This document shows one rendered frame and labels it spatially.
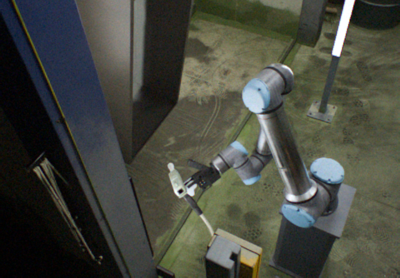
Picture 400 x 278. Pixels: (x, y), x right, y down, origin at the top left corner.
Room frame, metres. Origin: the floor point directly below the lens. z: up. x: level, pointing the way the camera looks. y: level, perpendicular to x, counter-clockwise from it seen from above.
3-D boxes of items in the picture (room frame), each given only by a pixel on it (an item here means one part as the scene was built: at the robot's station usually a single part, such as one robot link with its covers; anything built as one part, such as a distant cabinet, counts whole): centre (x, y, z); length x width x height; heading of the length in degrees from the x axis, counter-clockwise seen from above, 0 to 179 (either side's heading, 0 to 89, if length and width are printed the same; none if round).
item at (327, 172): (1.07, -0.56, 0.83); 0.17 x 0.15 x 0.18; 138
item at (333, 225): (1.08, -0.57, 0.32); 0.31 x 0.31 x 0.64; 59
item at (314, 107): (2.29, -1.00, 0.01); 0.20 x 0.20 x 0.01; 59
